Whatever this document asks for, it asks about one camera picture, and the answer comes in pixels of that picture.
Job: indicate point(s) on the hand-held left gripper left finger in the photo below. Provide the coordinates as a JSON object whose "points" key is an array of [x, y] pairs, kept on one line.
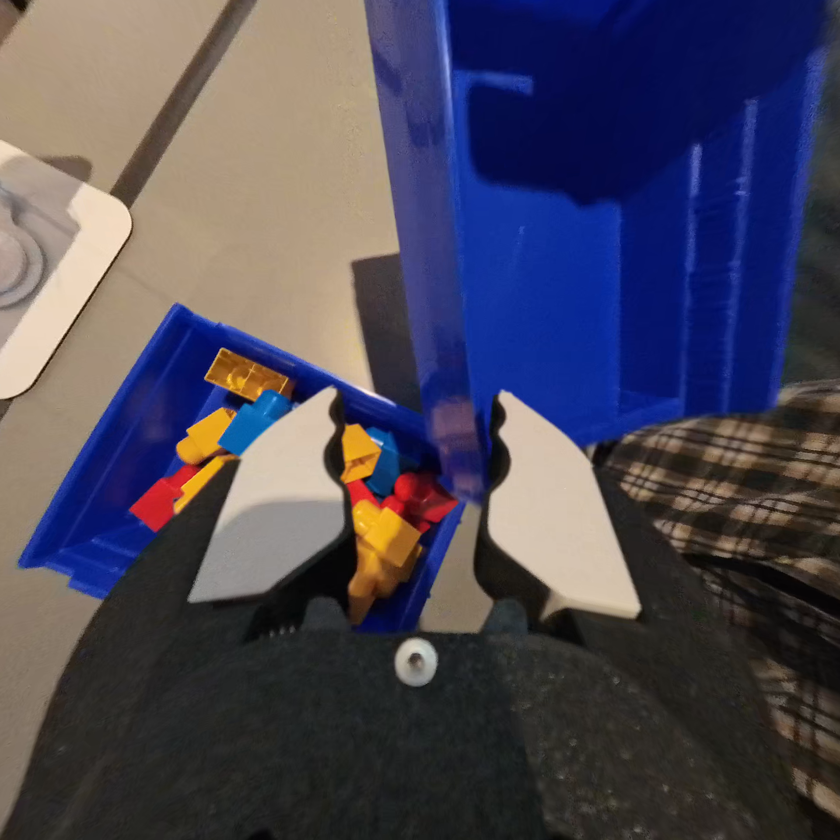
{"points": [[275, 525]]}

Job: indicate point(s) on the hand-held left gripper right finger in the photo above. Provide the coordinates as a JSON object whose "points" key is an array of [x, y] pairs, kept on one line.
{"points": [[558, 525]]}

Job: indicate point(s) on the pile of coloured toy blocks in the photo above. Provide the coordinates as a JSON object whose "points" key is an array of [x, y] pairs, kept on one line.
{"points": [[387, 538]]}

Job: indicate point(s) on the person's right forearm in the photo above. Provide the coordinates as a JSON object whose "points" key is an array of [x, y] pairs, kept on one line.
{"points": [[722, 472]]}

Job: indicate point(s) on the blue plastic bin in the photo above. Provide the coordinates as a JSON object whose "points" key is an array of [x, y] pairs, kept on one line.
{"points": [[538, 295], [118, 472]]}

